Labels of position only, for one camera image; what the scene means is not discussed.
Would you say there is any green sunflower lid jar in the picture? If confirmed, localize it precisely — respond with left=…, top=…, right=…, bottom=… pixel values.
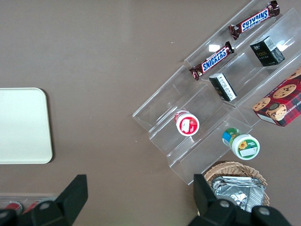
left=222, top=128, right=261, bottom=161

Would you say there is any wicker basket with foil packs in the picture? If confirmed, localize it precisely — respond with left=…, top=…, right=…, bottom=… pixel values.
left=203, top=161, right=270, bottom=216

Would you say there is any clear acrylic tiered display stand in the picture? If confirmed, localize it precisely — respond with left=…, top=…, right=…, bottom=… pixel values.
left=132, top=0, right=301, bottom=186

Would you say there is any red lid white jar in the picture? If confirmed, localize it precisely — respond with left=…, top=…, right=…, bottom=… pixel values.
left=174, top=109, right=200, bottom=137

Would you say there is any red tartan cookie box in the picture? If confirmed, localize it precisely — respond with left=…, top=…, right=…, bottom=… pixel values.
left=252, top=66, right=301, bottom=128

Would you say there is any Snickers chocolate bar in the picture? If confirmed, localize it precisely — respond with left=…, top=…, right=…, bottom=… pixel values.
left=189, top=41, right=235, bottom=81
left=228, top=0, right=281, bottom=40

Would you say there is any clear acrylic bottle rack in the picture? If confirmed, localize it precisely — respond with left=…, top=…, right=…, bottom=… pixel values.
left=0, top=193, right=57, bottom=212

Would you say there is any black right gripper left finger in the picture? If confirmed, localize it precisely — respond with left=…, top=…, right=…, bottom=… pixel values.
left=0, top=174, right=88, bottom=226

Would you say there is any small black carton box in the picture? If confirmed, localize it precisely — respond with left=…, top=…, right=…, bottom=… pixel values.
left=249, top=36, right=286, bottom=67
left=208, top=73, right=238, bottom=102

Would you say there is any cream plastic tray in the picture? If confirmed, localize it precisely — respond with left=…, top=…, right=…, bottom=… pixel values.
left=0, top=88, right=53, bottom=165

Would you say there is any silver foil sandwich pack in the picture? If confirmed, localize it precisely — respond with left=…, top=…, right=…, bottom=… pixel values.
left=210, top=180, right=264, bottom=214
left=217, top=175, right=267, bottom=205

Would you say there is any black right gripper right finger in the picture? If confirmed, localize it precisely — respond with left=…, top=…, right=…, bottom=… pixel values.
left=188, top=173, right=294, bottom=226

